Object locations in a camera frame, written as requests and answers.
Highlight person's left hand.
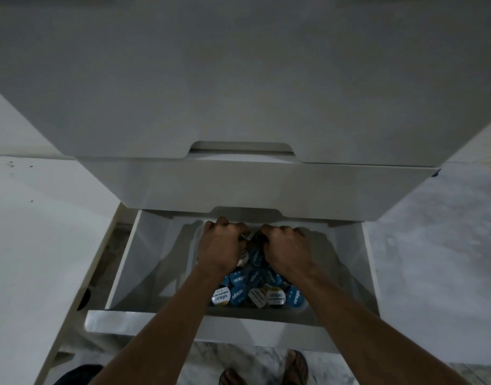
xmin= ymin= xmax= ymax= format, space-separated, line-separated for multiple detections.
xmin=197 ymin=217 xmax=252 ymax=278

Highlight person's right hand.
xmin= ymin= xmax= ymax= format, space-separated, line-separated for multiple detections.
xmin=259 ymin=225 xmax=317 ymax=279

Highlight person's left forearm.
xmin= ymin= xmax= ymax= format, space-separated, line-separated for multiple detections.
xmin=89 ymin=265 xmax=241 ymax=385

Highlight person's right forearm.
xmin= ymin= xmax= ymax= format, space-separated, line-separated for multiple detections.
xmin=279 ymin=265 xmax=469 ymax=385

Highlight pile of coffee capsules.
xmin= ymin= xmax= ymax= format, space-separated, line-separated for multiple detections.
xmin=210 ymin=230 xmax=309 ymax=309

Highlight open white drawer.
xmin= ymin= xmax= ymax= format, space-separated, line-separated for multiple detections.
xmin=84 ymin=207 xmax=382 ymax=354

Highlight narrow white drawer front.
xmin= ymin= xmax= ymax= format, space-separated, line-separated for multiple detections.
xmin=78 ymin=155 xmax=439 ymax=222

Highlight brown sandal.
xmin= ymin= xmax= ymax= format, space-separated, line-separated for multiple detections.
xmin=283 ymin=349 xmax=309 ymax=385
xmin=219 ymin=367 xmax=249 ymax=385

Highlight large white drawer front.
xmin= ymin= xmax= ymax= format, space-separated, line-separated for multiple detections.
xmin=0 ymin=0 xmax=491 ymax=167

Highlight white desk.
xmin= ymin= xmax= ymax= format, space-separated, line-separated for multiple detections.
xmin=0 ymin=155 xmax=122 ymax=385

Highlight person's dark trousers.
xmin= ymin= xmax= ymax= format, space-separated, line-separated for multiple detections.
xmin=62 ymin=364 xmax=105 ymax=385

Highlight white drawer cabinet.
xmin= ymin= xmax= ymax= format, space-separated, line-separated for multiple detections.
xmin=0 ymin=0 xmax=491 ymax=357

